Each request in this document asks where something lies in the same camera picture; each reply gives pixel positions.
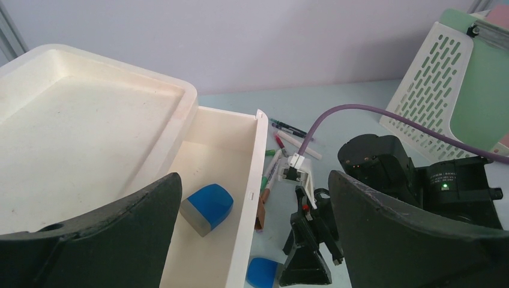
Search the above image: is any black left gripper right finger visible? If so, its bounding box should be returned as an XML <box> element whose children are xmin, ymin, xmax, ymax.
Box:
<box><xmin>328</xmin><ymin>170</ymin><xmax>508</xmax><ymax>287</ymax></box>

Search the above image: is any pink clipboard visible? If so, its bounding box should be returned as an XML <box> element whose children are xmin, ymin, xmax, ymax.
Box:
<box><xmin>485</xmin><ymin>4</ymin><xmax>509</xmax><ymax>29</ymax></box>

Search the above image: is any white chalk stick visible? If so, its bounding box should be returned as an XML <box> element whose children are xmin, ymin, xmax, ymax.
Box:
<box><xmin>277</xmin><ymin>131</ymin><xmax>322</xmax><ymax>160</ymax></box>

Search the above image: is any green clipboard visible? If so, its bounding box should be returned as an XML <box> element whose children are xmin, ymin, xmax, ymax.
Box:
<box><xmin>439</xmin><ymin>9</ymin><xmax>508</xmax><ymax>155</ymax></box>

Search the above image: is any white drawer cabinet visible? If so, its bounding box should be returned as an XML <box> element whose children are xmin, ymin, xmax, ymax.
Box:
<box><xmin>1</xmin><ymin>44</ymin><xmax>268</xmax><ymax>287</ymax></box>

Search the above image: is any white marker green cap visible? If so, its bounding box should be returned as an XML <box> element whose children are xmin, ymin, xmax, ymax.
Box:
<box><xmin>265</xmin><ymin>149</ymin><xmax>276</xmax><ymax>157</ymax></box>

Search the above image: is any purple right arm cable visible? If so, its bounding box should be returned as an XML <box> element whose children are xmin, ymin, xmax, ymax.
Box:
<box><xmin>297</xmin><ymin>104</ymin><xmax>509</xmax><ymax>166</ymax></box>

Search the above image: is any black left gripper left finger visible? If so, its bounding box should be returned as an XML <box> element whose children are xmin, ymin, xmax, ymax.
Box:
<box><xmin>1</xmin><ymin>173</ymin><xmax>182</xmax><ymax>287</ymax></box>

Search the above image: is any white marker green tip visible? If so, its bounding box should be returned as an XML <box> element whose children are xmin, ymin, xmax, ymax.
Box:
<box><xmin>260</xmin><ymin>149</ymin><xmax>282</xmax><ymax>191</ymax></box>

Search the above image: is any white perforated file organizer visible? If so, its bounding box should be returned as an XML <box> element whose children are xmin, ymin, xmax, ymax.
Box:
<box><xmin>387</xmin><ymin>22</ymin><xmax>473</xmax><ymax>143</ymax></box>

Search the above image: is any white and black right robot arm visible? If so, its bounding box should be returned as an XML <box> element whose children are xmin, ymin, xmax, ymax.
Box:
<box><xmin>276</xmin><ymin>134</ymin><xmax>508</xmax><ymax>287</ymax></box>

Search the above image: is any blue eraser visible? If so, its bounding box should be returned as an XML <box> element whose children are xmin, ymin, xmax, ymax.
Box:
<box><xmin>179</xmin><ymin>184</ymin><xmax>234</xmax><ymax>237</ymax></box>
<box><xmin>246</xmin><ymin>257</ymin><xmax>282</xmax><ymax>288</ymax></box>

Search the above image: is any red transparent pen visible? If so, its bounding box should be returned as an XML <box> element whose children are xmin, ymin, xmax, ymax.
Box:
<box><xmin>274</xmin><ymin>133</ymin><xmax>289</xmax><ymax>157</ymax></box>

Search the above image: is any green transparent pen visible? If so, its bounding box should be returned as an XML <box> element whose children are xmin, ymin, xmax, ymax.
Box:
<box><xmin>270</xmin><ymin>118</ymin><xmax>306</xmax><ymax>134</ymax></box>

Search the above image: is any white marker brown tip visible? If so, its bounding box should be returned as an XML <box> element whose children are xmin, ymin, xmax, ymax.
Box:
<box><xmin>260</xmin><ymin>160</ymin><xmax>280</xmax><ymax>204</ymax></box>

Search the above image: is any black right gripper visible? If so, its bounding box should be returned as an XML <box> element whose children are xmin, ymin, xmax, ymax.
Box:
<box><xmin>278</xmin><ymin>186</ymin><xmax>344</xmax><ymax>287</ymax></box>

